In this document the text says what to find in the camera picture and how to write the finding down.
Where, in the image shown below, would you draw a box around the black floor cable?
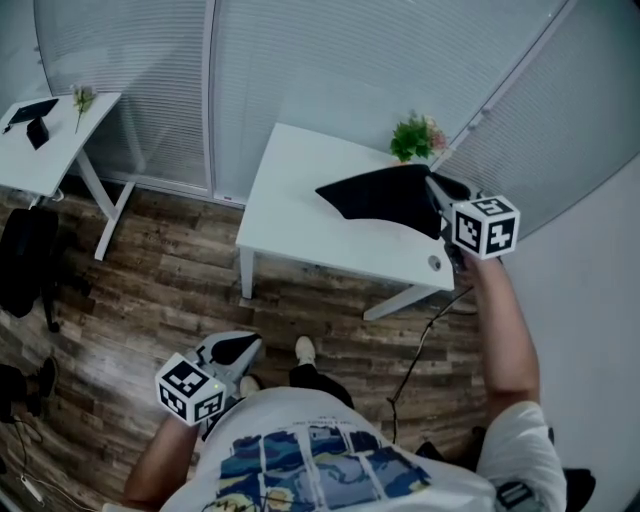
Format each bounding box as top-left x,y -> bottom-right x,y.
386,285 -> 477,447

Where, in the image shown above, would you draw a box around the person's black trousers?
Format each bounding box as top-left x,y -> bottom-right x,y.
288,363 -> 355,409

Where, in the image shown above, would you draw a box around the white printed t-shirt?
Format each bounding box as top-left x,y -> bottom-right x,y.
102,387 -> 569,512

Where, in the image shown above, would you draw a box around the green potted plant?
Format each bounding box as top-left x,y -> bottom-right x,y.
389,110 -> 450,165

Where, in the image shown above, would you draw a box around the white side table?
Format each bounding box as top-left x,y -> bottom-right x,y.
0,91 -> 137,262

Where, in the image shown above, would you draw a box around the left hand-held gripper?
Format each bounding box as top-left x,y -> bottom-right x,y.
154,330 -> 264,427

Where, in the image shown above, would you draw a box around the black equipment base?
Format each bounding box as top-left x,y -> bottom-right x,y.
0,356 -> 60,425

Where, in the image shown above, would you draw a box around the black tablet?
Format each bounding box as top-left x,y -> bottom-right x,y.
1,97 -> 61,135

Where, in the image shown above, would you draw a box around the white desk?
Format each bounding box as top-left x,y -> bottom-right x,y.
235,122 -> 456,322

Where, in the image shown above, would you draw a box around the black tablet stand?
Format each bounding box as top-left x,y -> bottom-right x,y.
25,118 -> 51,152

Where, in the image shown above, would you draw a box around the person's right forearm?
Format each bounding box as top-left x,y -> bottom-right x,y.
469,253 -> 543,419

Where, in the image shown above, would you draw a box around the pink flower stem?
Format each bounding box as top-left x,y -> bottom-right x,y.
71,84 -> 98,136

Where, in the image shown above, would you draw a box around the black mouse pad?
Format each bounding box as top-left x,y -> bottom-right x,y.
315,163 -> 446,240

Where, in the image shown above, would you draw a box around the white power strip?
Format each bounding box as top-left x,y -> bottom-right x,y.
19,475 -> 44,502

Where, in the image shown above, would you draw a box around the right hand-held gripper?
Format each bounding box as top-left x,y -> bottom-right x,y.
424,172 -> 522,275

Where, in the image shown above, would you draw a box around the black office chair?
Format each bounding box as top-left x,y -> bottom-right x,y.
0,206 -> 92,335

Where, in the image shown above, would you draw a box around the person's left forearm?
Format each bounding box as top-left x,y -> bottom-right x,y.
122,413 -> 212,507

